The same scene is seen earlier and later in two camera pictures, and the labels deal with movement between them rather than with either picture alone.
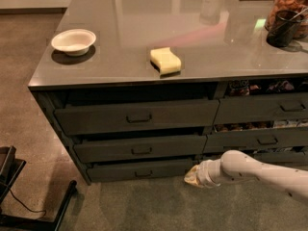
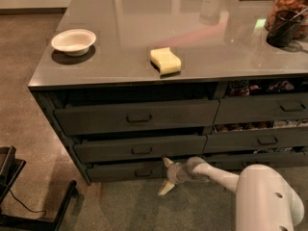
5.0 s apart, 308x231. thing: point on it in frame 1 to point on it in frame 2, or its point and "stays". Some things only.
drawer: x=142 y=148 stays
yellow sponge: x=166 y=62 stays
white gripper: x=205 y=176 to x=177 y=173
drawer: x=139 y=170 stays
